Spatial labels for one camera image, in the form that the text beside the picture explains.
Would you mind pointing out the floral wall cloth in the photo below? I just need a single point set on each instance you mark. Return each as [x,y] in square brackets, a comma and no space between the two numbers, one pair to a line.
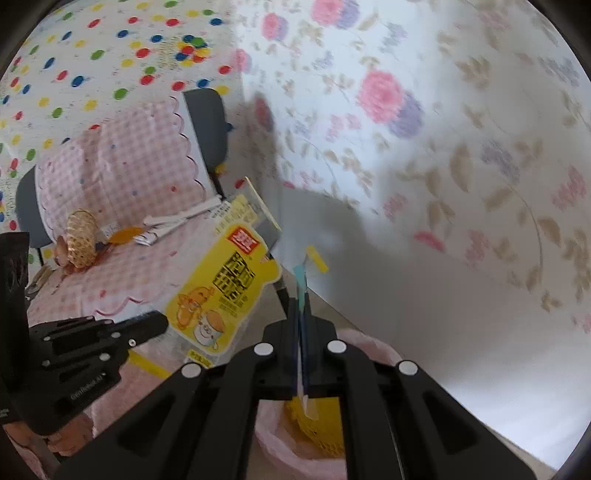
[415,138]

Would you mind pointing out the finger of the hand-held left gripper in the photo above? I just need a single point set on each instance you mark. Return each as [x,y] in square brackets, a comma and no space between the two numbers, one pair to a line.
[145,325]

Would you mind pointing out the clear wrapper with yellow tab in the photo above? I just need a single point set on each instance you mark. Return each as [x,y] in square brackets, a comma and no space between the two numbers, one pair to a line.
[302,286]

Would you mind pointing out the yellow printed snack packet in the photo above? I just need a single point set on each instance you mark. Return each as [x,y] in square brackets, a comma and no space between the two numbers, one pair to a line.
[221,295]

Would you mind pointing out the orange peel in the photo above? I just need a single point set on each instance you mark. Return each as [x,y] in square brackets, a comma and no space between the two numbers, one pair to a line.
[124,234]

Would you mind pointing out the pale yellow printed packet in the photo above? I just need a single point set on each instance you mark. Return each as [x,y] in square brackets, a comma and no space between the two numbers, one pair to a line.
[235,212]

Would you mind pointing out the pink checked cloth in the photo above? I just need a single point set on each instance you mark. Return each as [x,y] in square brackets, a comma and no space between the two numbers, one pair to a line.
[124,166]

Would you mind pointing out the crumpled yellow packet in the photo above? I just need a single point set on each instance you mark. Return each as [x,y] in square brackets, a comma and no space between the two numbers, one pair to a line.
[323,434]

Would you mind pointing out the polka dot wall cloth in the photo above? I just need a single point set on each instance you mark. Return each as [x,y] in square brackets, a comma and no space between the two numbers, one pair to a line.
[92,37]

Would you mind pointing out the person's left hand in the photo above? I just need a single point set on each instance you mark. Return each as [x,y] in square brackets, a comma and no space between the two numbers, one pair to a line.
[71,436]

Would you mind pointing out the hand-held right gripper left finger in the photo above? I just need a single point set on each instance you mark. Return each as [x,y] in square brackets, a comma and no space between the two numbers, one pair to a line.
[290,355]

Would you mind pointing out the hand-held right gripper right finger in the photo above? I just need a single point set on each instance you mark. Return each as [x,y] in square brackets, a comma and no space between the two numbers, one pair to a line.
[318,355]

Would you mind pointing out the small white wrapper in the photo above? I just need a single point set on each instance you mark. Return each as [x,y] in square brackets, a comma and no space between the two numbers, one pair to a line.
[147,238]

